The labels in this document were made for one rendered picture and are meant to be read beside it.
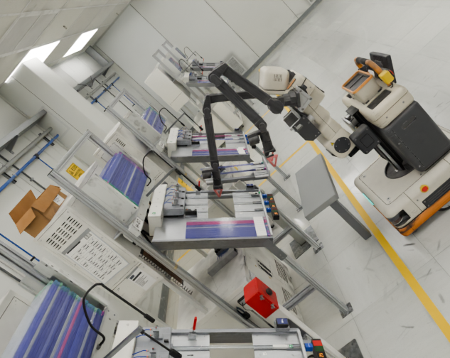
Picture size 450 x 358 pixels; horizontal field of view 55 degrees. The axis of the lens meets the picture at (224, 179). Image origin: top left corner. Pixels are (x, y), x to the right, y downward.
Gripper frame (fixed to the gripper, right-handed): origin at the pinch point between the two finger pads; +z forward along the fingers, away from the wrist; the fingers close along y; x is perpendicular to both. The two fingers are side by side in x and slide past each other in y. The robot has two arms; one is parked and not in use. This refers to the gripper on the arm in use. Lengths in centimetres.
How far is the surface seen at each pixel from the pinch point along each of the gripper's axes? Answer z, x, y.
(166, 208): -8.3, -34.2, 26.9
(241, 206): 3.0, 14.3, 15.3
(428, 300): 34, 106, 95
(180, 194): -7.4, -26.5, 6.8
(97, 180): -43, -67, 49
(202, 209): 0.2, -11.7, 18.8
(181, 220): -1.3, -25.3, 32.9
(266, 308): 18, 18, 103
